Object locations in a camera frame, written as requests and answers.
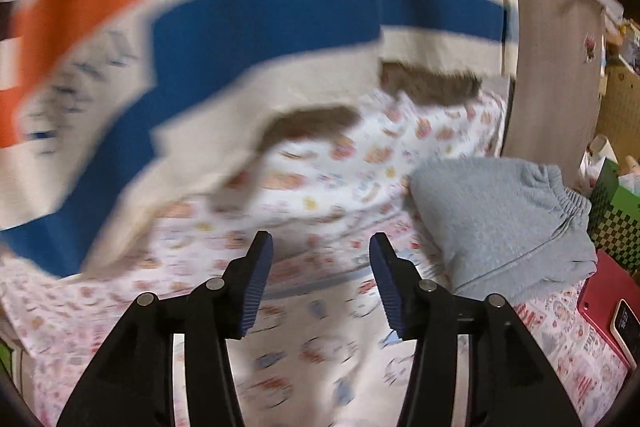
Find striped cream orange blue cloth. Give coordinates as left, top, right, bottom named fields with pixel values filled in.
left=0, top=0, right=518, bottom=280

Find grey pants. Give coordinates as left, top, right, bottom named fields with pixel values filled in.
left=407, top=158, right=599, bottom=305

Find red tablet case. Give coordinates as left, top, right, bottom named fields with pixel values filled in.
left=576, top=249, right=640, bottom=370

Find white paper cup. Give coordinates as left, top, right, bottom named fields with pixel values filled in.
left=582, top=134, right=619, bottom=168

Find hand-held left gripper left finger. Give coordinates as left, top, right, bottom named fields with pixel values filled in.
left=56, top=231, right=275, bottom=427

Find cardboard box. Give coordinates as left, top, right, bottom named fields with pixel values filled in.
left=596, top=62, right=640, bottom=158

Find cartoon printed bed sheet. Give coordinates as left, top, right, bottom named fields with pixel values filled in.
left=0, top=87, right=632, bottom=427

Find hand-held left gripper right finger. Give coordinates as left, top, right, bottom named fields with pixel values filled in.
left=369, top=232, right=583, bottom=427

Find phone with cream case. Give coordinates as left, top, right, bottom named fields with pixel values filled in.
left=610, top=299, right=640, bottom=358

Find wooden cabinet panel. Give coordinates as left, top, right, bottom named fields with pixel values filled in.
left=514, top=0, right=608, bottom=188

